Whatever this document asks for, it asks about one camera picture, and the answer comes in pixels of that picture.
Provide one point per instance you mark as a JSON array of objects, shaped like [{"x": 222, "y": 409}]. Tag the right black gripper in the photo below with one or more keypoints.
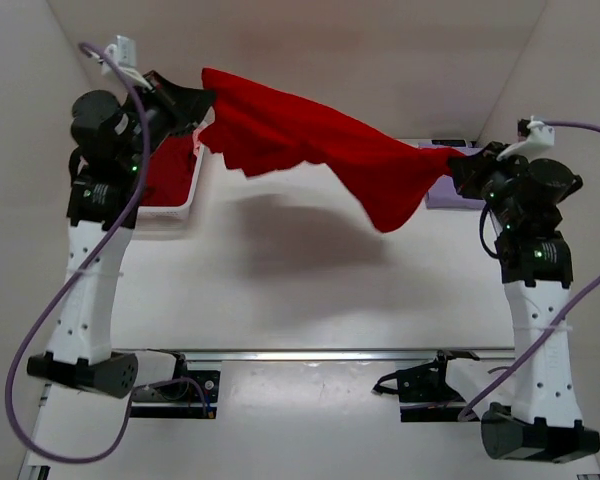
[{"x": 468, "y": 172}]

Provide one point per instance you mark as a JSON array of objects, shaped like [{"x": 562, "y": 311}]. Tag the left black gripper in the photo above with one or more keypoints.
[{"x": 194, "y": 103}]

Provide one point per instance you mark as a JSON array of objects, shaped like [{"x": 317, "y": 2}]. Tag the bright red t shirt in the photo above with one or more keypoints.
[{"x": 260, "y": 130}]

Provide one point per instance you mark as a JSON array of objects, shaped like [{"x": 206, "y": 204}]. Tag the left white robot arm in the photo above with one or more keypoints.
[{"x": 114, "y": 142}]

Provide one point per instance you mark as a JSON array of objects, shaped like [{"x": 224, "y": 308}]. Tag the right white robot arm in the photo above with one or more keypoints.
[{"x": 526, "y": 411}]

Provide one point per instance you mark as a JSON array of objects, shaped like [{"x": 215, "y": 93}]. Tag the folded lavender t shirt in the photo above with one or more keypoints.
[{"x": 442, "y": 195}]

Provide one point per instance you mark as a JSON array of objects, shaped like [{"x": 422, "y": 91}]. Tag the small dark device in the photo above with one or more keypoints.
[{"x": 456, "y": 143}]

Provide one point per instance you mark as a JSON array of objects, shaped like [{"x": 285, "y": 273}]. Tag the dark red shirt in basket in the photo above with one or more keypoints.
[{"x": 170, "y": 173}]

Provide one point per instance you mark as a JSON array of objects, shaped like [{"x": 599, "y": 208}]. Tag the white plastic basket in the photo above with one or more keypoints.
[{"x": 182, "y": 212}]

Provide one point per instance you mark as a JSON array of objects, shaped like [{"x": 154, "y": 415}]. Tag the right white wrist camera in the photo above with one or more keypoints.
[{"x": 535, "y": 138}]

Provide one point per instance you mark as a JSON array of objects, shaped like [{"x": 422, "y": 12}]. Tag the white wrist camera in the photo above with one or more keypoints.
[
  {"x": 122, "y": 51},
  {"x": 535, "y": 138}
]

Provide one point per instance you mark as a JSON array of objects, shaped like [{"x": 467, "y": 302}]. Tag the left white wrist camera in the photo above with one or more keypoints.
[{"x": 122, "y": 51}]

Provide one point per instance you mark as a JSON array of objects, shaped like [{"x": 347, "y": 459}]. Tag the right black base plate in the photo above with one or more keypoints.
[{"x": 423, "y": 393}]

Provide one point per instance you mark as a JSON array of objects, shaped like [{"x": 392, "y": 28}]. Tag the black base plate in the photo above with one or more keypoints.
[
  {"x": 193, "y": 397},
  {"x": 423, "y": 393}
]

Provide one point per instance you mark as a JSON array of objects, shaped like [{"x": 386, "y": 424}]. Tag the silver aluminium rail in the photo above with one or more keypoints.
[{"x": 307, "y": 355}]

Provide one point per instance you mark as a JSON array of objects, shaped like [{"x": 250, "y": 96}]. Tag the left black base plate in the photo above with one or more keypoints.
[{"x": 193, "y": 397}]

